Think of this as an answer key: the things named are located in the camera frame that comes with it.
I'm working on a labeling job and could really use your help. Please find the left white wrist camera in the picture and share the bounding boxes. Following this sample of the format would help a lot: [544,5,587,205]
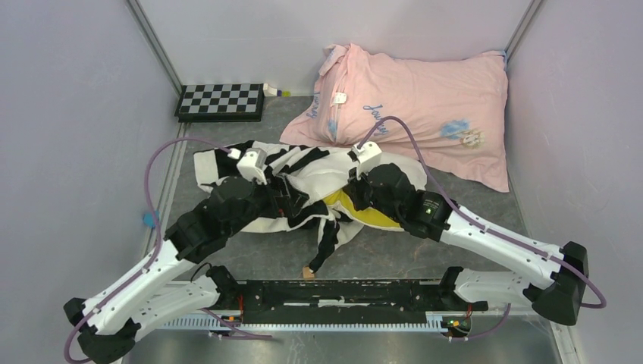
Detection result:
[227,148,268,185]

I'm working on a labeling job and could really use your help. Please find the small white bottle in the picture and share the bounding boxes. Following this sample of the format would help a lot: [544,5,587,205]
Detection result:
[262,83,291,97]

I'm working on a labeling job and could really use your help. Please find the small brown block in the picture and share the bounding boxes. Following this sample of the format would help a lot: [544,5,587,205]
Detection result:
[302,266,315,281]

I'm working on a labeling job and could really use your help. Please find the black white checkered pillowcase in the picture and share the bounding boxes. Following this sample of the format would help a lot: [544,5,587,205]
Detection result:
[190,140,368,272]

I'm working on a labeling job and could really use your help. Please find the checkerboard calibration board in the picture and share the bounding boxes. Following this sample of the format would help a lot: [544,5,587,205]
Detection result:
[174,83,265,123]

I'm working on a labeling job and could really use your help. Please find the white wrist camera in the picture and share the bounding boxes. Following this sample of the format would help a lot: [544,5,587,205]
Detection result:
[227,148,268,185]
[348,142,382,179]

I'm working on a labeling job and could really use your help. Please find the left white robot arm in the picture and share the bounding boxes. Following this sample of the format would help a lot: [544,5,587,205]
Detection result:
[64,174,310,363]

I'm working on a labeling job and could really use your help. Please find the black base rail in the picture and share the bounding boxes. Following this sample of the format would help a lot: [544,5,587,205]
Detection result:
[212,279,488,325]

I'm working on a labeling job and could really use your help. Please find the white pillow yellow edge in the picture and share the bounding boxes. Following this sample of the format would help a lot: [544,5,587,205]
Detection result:
[296,148,403,232]

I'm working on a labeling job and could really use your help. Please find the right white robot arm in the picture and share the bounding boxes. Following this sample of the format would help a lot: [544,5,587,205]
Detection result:
[344,163,588,326]

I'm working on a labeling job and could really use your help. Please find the pink pillow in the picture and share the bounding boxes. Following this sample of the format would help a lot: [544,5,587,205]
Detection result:
[280,44,509,193]

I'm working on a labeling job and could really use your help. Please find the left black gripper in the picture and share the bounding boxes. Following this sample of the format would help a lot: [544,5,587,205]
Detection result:
[224,171,308,237]

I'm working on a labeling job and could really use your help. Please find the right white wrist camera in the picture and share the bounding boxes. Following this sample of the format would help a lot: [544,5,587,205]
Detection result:
[348,142,382,179]

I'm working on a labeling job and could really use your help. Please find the blue small object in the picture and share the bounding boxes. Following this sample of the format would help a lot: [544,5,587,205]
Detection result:
[143,210,159,228]

